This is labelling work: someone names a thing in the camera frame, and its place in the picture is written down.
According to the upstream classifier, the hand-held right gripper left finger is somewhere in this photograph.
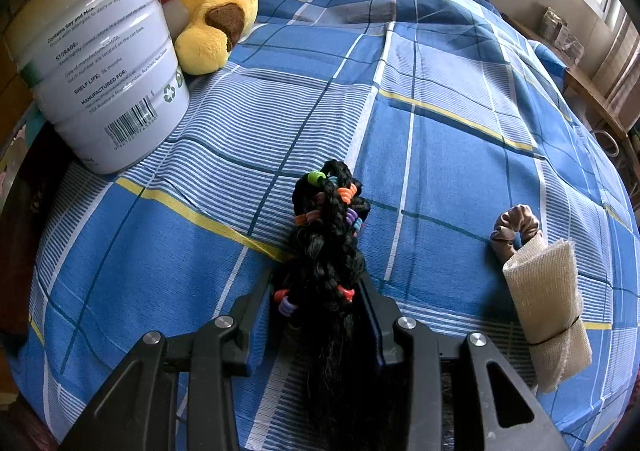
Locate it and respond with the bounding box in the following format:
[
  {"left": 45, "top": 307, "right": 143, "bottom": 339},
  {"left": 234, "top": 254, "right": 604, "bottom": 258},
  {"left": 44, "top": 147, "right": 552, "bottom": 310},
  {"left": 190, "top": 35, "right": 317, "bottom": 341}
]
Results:
[{"left": 57, "top": 273, "right": 281, "bottom": 451}]

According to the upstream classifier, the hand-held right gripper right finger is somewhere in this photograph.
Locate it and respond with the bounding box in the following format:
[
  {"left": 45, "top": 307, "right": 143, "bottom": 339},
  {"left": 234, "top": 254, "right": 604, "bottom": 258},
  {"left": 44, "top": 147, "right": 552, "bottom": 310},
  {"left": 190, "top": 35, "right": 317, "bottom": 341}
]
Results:
[{"left": 357, "top": 276, "right": 571, "bottom": 451}]

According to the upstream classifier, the black braided hair piece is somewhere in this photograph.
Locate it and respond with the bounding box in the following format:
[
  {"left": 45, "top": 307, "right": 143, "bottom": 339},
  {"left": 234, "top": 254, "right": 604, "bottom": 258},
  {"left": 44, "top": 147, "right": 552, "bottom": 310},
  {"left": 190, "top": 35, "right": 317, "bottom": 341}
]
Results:
[{"left": 272, "top": 158, "right": 401, "bottom": 451}]

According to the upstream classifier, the white metal tin can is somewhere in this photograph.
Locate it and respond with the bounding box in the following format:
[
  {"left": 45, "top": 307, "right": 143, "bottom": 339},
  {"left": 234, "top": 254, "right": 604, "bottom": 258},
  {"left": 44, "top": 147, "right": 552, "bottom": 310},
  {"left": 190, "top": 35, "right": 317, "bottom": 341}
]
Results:
[{"left": 2, "top": 0, "right": 192, "bottom": 175}]

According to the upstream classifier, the brown scrunchie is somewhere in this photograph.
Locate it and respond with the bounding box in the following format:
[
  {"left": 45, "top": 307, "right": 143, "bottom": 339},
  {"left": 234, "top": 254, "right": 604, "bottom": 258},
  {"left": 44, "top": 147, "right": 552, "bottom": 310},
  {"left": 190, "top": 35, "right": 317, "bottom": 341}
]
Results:
[{"left": 490, "top": 204, "right": 540, "bottom": 259}]

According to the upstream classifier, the blue plaid bed sheet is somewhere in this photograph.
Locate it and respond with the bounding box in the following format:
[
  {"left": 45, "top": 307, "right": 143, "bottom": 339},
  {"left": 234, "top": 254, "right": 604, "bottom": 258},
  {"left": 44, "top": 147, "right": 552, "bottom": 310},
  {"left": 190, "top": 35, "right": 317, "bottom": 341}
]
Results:
[{"left": 10, "top": 0, "right": 640, "bottom": 451}]

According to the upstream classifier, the beige rolled cloth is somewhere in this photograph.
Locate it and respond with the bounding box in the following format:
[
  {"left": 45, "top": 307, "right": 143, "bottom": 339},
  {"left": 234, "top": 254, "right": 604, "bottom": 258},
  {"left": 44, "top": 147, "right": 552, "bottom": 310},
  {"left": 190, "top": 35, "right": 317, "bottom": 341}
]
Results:
[{"left": 501, "top": 238, "right": 593, "bottom": 394}]

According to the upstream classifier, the yellow plush bear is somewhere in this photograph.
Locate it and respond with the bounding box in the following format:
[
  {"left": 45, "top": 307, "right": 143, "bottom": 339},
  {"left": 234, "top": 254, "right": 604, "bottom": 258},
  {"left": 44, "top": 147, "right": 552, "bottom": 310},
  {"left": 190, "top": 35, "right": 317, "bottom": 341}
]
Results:
[{"left": 75, "top": 0, "right": 259, "bottom": 77}]

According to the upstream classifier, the wooden side shelf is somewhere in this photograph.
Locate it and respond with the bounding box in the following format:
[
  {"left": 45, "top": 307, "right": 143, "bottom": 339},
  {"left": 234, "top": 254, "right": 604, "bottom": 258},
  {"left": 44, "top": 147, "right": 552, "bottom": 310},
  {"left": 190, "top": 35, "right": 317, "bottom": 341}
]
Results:
[{"left": 565, "top": 66, "right": 640, "bottom": 142}]

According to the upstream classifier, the clutter on desk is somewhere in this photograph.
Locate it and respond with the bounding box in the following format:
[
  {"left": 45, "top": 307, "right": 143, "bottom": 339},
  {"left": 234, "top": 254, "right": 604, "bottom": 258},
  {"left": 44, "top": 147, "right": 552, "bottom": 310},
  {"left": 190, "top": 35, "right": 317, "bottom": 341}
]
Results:
[{"left": 542, "top": 6, "right": 586, "bottom": 64}]

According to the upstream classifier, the beige curtain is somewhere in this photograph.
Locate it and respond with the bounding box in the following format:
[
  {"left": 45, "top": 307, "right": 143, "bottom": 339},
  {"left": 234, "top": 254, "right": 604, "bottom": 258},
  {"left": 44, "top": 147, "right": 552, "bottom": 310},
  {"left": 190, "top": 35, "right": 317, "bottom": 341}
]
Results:
[{"left": 592, "top": 11, "right": 640, "bottom": 107}]

